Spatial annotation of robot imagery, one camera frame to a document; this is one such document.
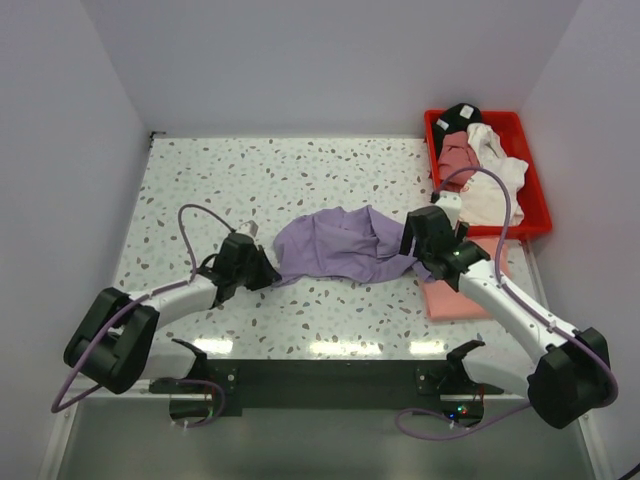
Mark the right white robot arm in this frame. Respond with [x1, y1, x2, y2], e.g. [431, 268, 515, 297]
[400, 205, 619, 429]

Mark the dusty pink t-shirt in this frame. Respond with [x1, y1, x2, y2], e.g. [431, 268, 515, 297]
[431, 131, 480, 193]

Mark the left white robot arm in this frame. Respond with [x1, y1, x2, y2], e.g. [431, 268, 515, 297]
[63, 231, 282, 394]

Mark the black t-shirt with label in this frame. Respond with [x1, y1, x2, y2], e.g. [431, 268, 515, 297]
[432, 103, 483, 146]

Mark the white printed t-shirt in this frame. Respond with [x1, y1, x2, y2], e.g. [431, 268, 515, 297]
[457, 121, 530, 226]

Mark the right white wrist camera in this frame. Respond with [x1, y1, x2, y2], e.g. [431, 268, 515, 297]
[431, 191, 462, 229]

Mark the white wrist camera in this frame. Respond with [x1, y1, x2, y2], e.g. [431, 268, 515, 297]
[431, 191, 462, 229]
[236, 220, 259, 239]

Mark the red plastic bin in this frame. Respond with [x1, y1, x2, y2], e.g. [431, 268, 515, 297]
[424, 109, 553, 241]

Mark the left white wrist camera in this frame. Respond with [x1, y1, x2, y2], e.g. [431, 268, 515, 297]
[236, 220, 259, 239]

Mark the lavender purple t-shirt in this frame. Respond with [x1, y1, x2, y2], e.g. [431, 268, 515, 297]
[273, 205, 432, 286]

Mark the folded salmon pink t-shirt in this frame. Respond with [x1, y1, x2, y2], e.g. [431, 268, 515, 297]
[422, 236, 511, 322]

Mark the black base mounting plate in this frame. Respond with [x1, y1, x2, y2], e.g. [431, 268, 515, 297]
[149, 360, 497, 419]

